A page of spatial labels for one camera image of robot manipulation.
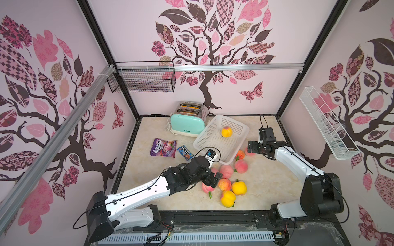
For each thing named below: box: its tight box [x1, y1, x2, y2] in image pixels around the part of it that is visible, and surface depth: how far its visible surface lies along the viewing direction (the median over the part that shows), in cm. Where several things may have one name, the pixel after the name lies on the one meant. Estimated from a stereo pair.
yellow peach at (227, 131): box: [221, 126, 233, 138], surface depth 106 cm
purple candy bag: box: [149, 137, 178, 159], surface depth 101 cm
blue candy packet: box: [176, 145, 194, 161], surface depth 100 cm
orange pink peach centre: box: [218, 177, 232, 191], surface depth 82 cm
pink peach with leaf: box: [201, 182, 216, 200], surface depth 81 cm
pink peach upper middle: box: [220, 165, 234, 179], surface depth 85 cm
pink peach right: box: [233, 159, 249, 174], surface depth 89 cm
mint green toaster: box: [169, 101, 209, 138], surface depth 103 cm
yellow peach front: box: [221, 190, 236, 209], surface depth 78 cm
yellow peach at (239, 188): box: [231, 178, 247, 196], surface depth 82 cm
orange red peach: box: [234, 149, 245, 161], surface depth 94 cm
